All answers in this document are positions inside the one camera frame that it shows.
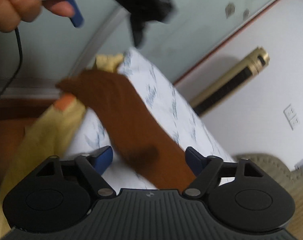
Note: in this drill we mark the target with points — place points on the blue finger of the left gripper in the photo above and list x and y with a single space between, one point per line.
77 19

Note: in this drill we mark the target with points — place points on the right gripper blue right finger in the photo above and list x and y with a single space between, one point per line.
206 171

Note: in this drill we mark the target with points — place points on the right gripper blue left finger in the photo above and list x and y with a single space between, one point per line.
90 167

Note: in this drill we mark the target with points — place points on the brown knit sweater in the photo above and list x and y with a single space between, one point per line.
141 141

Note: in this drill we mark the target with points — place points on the person's left hand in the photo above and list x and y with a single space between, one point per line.
12 12

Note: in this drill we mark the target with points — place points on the white script-print bed sheet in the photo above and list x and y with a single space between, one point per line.
171 111

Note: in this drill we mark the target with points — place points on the yellow cloth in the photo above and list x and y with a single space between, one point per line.
53 132

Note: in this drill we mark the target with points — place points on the olive green padded headboard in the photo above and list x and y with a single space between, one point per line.
292 181

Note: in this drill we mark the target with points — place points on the gold tower fan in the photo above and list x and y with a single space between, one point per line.
248 68

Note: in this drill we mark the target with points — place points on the double white wall socket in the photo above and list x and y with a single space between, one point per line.
291 116

